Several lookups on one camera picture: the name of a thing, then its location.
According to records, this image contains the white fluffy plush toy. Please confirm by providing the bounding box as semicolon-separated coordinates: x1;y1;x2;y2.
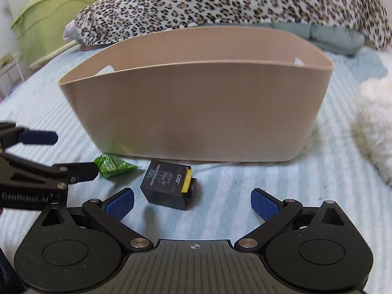
352;75;392;185

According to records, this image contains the white wire rack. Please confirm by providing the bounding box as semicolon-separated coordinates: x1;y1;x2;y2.
1;52;26;99

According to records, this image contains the green plastic storage box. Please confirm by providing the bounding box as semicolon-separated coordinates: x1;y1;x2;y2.
11;0;95;65

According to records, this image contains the black small box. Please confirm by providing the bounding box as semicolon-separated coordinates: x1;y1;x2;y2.
140;160;197;210

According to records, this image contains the green snack packet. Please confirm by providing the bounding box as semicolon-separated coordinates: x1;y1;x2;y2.
94;154;138;180

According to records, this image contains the beige plastic storage bin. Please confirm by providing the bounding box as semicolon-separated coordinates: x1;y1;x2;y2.
59;26;333;162

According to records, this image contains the leopard print blanket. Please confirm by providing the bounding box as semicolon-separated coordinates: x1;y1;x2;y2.
63;0;391;50

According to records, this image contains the striped blue bed sheet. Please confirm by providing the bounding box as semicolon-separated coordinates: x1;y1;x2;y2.
1;49;391;254

